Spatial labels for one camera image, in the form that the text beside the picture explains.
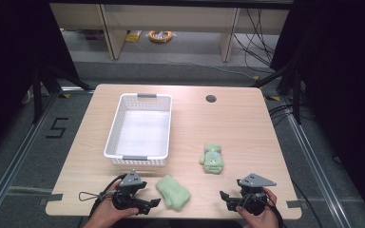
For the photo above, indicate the white perforated plastic basket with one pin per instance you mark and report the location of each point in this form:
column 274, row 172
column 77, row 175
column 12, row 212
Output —
column 139, row 133

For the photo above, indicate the beige wooden shelf unit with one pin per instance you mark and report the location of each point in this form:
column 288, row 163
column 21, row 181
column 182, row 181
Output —
column 171, row 19

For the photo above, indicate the yellow packet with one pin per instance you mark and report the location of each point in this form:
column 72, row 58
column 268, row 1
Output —
column 133, row 37

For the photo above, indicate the person's left hand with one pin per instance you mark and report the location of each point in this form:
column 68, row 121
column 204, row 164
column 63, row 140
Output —
column 104, row 215

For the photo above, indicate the person's right hand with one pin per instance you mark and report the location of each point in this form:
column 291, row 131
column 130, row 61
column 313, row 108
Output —
column 264, row 220

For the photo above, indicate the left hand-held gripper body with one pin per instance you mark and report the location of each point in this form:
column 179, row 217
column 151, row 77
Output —
column 128, row 191

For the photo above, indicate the black curtain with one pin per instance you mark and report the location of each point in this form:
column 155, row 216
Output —
column 342, row 79
column 9, row 63

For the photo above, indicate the yellow black floor tape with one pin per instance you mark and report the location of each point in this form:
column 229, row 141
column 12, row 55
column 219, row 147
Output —
column 273, row 98
column 65, row 95

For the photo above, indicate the aluminium floor rail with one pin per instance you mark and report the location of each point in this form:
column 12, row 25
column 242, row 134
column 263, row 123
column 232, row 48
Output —
column 316, row 167
column 12, row 167

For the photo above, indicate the round grey table grommet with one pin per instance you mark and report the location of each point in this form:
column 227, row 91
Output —
column 211, row 98

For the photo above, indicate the grey tape piece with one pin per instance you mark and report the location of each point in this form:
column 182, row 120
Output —
column 55, row 197
column 294, row 204

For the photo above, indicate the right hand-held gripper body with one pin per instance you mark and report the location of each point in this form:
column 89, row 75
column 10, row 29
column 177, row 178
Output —
column 255, row 198

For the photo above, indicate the black metal stand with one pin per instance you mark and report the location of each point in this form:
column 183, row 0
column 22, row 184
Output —
column 38, row 95
column 296, row 95

